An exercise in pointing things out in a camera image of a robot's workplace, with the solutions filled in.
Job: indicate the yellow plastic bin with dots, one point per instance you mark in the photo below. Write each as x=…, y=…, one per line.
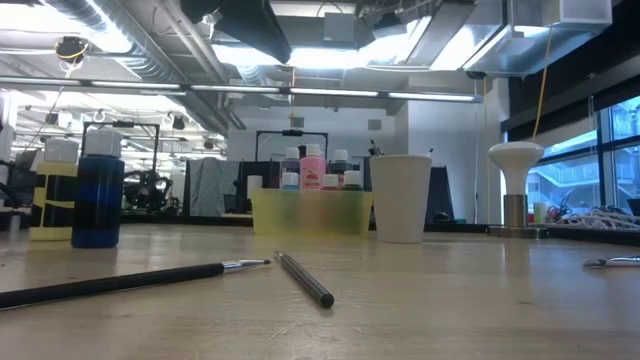
x=310, y=215

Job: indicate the black triangular stand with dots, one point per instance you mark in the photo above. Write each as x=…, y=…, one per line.
x=441, y=200

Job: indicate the black ceiling dome camera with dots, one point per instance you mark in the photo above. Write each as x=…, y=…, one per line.
x=476, y=75

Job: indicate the long black paintbrush white print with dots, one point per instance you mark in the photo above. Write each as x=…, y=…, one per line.
x=125, y=282

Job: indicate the small dark blue paint bottle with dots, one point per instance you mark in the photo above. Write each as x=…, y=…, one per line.
x=97, y=200

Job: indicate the small white cylinder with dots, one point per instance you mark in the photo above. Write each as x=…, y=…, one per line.
x=255, y=182

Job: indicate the bright ceiling light panel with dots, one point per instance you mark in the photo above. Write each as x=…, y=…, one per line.
x=320, y=57

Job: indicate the distant black robot arms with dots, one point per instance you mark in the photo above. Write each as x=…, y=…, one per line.
x=147, y=187

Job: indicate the long ceiling light strip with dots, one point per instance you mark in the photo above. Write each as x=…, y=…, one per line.
x=135, y=85

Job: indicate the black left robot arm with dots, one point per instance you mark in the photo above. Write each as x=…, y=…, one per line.
x=250, y=25

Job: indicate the small yellow striped paint bottle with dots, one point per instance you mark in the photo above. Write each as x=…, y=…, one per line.
x=50, y=172

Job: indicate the small green paint bottle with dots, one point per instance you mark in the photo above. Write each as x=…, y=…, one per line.
x=352, y=178

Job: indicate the white mushroom table lamp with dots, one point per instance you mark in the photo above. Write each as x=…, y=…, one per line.
x=515, y=155

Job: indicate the black gantry frame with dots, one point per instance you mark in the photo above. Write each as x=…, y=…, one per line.
x=292, y=132
x=122, y=124

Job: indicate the grey draped cloth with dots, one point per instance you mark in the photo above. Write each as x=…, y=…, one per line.
x=215, y=185

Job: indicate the large pink paint bottle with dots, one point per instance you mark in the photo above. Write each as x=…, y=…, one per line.
x=312, y=167

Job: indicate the rectangular metal ventilation duct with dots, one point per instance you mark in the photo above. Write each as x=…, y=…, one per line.
x=575, y=45

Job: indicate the white ribbed paper cup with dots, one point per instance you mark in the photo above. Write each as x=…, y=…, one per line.
x=400, y=200

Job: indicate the black brush dark fluffy head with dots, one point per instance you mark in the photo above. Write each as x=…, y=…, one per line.
x=376, y=149

